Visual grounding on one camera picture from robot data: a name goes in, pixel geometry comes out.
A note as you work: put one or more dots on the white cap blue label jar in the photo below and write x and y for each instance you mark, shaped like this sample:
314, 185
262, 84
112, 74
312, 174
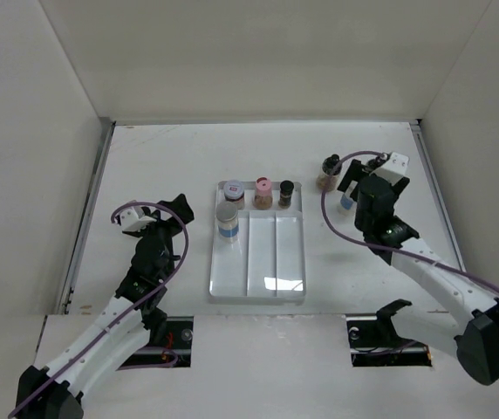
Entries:
226, 216

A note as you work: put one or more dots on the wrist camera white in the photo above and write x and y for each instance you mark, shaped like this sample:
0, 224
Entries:
394, 168
133, 220

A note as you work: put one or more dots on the black cap red label bottle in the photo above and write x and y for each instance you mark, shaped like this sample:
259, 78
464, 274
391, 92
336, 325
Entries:
286, 189

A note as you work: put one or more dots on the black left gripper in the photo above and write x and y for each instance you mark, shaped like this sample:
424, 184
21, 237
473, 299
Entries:
174, 226

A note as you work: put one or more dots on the white divided organizer tray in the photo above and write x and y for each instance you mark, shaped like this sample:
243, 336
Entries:
266, 264

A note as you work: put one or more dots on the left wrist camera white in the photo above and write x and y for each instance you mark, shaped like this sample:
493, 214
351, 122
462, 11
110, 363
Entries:
133, 220

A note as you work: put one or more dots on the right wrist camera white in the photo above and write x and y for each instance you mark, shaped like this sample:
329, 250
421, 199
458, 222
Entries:
394, 168

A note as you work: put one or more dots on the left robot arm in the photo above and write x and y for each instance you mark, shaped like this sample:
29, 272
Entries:
131, 319

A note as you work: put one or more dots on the black stopper jar white contents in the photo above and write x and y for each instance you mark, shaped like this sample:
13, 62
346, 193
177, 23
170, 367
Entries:
377, 161

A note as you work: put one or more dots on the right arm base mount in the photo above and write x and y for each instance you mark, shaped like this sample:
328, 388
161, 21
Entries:
374, 342

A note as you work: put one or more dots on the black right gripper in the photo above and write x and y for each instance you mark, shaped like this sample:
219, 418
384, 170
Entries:
353, 173

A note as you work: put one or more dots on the grey lid sauce jar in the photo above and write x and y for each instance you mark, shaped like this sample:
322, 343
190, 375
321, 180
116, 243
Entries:
234, 192

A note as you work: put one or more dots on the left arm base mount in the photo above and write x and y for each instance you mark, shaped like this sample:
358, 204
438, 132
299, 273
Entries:
171, 347

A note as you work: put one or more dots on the black stopper jar brown contents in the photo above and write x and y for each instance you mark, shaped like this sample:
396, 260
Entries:
328, 176

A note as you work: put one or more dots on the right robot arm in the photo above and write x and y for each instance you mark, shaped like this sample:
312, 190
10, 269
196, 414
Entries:
471, 334

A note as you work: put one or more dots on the pink cap spice jar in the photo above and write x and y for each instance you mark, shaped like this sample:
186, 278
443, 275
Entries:
263, 194

